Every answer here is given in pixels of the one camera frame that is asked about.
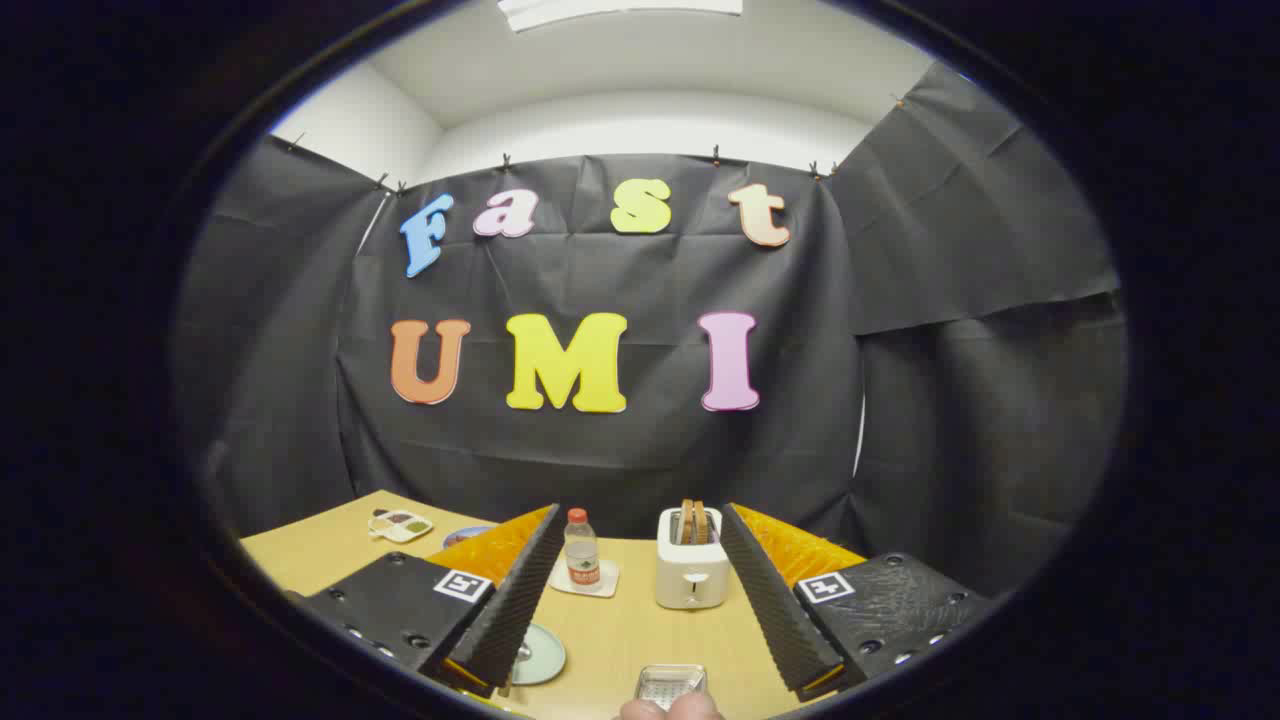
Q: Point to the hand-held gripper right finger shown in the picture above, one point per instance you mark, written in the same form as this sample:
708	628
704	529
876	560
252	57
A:
770	600

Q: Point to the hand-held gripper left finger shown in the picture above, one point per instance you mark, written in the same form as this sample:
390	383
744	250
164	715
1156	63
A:
520	600

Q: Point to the light green plate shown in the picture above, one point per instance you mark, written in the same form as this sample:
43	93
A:
547	655

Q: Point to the clear water bottle red cap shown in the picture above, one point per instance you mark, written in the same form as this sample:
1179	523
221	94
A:
581	550

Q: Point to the white toaster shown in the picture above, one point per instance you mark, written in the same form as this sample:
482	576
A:
690	570

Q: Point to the blue rimmed plate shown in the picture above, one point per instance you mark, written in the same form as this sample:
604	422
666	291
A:
462	535

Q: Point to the white square coaster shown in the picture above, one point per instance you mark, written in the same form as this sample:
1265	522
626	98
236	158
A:
608	582

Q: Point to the brown toast slice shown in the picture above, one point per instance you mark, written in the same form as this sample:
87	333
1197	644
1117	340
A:
686	522
701	522

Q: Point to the white divided sauce dish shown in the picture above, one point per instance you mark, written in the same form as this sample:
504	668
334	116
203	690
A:
405	525

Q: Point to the black backdrop cloth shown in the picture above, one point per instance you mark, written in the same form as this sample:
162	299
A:
620	460

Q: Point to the white ceiling light panel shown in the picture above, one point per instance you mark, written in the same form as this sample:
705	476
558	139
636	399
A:
600	10

